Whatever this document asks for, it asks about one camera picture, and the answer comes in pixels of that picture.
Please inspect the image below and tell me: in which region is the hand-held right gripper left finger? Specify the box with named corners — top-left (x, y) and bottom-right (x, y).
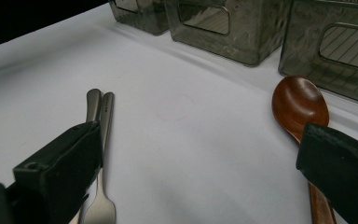
top-left (12, 120), bottom-right (103, 224)

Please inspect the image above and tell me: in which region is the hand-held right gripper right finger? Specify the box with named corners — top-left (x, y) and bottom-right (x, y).
top-left (296, 122), bottom-right (358, 224)

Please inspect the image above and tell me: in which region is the silver metal fork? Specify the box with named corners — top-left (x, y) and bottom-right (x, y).
top-left (82, 91), bottom-right (117, 224)

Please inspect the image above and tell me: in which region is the brown wooden spoon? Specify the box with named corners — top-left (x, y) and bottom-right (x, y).
top-left (271, 75), bottom-right (338, 224)

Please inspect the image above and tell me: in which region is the smoky clear plastic bin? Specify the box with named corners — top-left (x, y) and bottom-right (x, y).
top-left (163, 0), bottom-right (293, 67)
top-left (278, 0), bottom-right (358, 109)
top-left (108, 0), bottom-right (171, 36)

